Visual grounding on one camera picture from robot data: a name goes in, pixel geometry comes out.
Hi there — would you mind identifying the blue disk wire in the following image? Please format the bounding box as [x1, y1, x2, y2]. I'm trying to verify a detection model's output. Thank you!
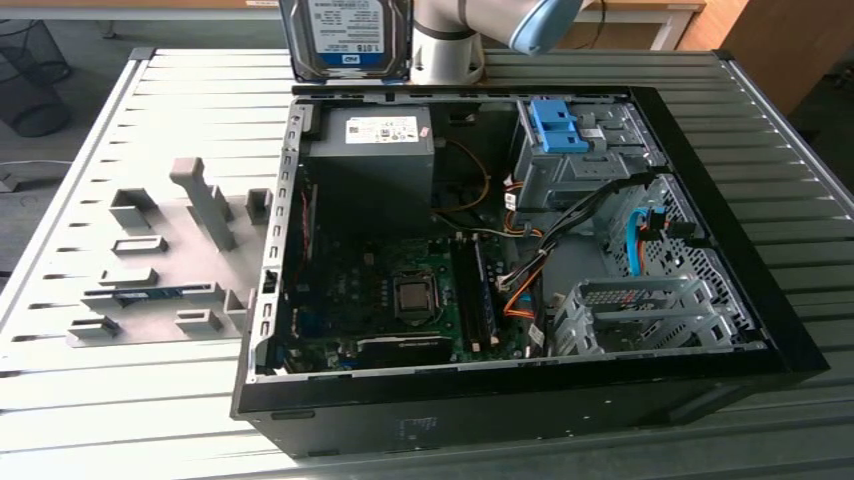
[624, 205, 663, 277]

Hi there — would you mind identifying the hard disk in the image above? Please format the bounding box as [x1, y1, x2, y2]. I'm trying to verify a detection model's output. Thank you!
[277, 0, 412, 85]

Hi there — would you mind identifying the grey metal disk bay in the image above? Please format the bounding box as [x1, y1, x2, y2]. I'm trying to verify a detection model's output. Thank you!
[547, 273, 739, 357]

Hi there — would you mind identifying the CPU socket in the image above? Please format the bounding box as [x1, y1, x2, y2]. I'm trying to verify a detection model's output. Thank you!
[389, 269, 441, 321]

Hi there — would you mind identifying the green motherboard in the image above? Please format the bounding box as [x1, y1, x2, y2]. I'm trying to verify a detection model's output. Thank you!
[285, 227, 541, 374]

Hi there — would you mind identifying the black RAM slot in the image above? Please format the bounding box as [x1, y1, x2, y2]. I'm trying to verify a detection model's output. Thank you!
[449, 234, 481, 354]

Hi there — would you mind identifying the black RAM stick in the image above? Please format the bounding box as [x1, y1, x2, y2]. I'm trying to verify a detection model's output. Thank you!
[471, 233, 501, 349]

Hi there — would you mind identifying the grey power supply unit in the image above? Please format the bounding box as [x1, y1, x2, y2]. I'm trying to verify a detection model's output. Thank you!
[307, 104, 439, 226]

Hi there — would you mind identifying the black graphics card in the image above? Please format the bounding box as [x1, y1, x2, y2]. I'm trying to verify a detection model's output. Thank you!
[355, 333, 456, 369]

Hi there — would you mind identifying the grey metal drive cage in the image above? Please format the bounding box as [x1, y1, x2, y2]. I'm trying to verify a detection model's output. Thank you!
[511, 98, 668, 214]

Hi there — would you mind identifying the blue plastic drive latch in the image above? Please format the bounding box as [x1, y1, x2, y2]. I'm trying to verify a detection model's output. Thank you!
[529, 99, 596, 154]

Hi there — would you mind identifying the grey parts rack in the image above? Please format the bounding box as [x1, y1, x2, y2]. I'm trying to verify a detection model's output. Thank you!
[65, 155, 275, 349]

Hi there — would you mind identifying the black open PC case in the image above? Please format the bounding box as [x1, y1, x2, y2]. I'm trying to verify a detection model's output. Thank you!
[229, 84, 832, 459]

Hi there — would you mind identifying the blue RAM stick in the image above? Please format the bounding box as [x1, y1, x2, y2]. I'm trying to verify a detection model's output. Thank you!
[112, 287, 182, 302]

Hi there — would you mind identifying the wooden desk with white legs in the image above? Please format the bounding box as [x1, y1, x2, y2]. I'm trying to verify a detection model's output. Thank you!
[0, 0, 708, 51]

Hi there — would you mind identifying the black mesh wastebasket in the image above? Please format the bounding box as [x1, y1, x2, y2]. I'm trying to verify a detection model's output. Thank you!
[0, 19, 73, 139]

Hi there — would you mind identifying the thin orange wire loop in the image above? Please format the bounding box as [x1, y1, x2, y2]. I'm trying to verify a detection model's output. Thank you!
[433, 139, 493, 215]

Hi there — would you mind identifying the coloured wire bundle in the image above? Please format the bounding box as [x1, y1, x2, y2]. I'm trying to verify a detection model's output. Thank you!
[496, 249, 545, 294]

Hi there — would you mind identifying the orange flat cable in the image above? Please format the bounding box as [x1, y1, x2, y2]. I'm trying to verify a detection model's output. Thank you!
[500, 279, 537, 320]

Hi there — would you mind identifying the black sleeved cable bundle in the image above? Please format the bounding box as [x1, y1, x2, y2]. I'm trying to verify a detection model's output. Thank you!
[532, 174, 659, 259]

